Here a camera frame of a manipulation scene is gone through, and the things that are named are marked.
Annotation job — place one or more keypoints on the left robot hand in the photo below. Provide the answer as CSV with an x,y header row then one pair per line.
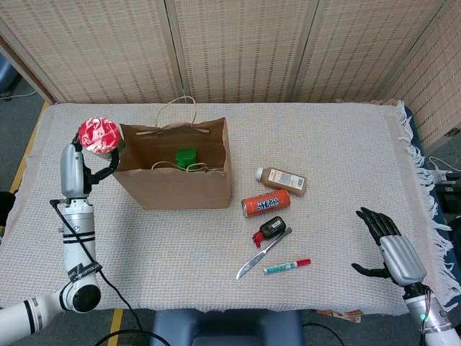
x,y
72,173

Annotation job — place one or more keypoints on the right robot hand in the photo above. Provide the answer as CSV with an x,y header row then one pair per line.
x,y
401,259

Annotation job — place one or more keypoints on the green chips can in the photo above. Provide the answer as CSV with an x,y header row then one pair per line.
x,y
99,135

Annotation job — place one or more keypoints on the green plastic block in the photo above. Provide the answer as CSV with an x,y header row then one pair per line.
x,y
187,158

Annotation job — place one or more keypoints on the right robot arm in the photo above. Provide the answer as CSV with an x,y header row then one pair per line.
x,y
432,320

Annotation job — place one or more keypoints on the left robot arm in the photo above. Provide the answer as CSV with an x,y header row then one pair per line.
x,y
77,248

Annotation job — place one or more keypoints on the brown paper shopping bag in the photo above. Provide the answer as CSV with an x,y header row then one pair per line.
x,y
180,191

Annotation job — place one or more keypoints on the black bottle red cap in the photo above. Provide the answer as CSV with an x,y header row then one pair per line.
x,y
273,227

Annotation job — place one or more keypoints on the brown juice bottle white cap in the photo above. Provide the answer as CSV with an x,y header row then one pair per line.
x,y
284,179

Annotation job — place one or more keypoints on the black rounded object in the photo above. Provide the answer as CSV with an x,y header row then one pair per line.
x,y
5,209

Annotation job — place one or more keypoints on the black box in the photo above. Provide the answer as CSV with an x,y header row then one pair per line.
x,y
450,200

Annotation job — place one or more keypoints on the orange printed flat packet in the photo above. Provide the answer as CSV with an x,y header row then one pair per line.
x,y
342,316

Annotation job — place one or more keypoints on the blue chair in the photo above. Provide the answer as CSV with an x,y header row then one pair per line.
x,y
6,77

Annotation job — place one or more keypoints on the red capped marker pen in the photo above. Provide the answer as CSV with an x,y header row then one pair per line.
x,y
284,267

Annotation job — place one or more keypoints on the white woven tablecloth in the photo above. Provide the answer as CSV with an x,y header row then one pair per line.
x,y
324,144

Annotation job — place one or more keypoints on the orange soda can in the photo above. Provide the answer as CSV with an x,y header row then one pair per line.
x,y
266,204

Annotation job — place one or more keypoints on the metal table knife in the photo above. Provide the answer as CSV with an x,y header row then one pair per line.
x,y
252,262

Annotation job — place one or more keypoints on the blue padded seat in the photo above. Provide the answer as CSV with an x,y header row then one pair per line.
x,y
227,328

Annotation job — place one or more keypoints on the woven bamboo folding screen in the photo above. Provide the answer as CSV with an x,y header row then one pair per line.
x,y
234,47

